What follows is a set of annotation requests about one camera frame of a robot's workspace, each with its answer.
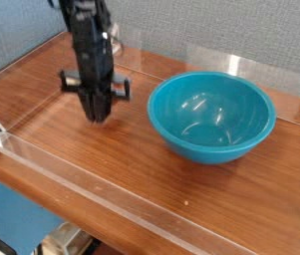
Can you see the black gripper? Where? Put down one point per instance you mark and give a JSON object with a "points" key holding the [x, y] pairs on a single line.
{"points": [[114, 85]]}

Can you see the blue plastic bowl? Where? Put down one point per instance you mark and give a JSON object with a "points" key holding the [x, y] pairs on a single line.
{"points": [[210, 115]]}

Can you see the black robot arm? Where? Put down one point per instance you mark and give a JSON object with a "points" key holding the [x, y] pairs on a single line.
{"points": [[87, 19]]}

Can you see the clear acrylic front barrier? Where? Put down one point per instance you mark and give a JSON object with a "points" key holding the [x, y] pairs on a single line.
{"points": [[119, 217]]}

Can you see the clear acrylic corner bracket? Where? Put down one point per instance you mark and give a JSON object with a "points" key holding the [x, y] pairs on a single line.
{"points": [[115, 41]]}

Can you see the metal frame under table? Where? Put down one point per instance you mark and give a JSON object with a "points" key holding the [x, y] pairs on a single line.
{"points": [[66, 240]]}

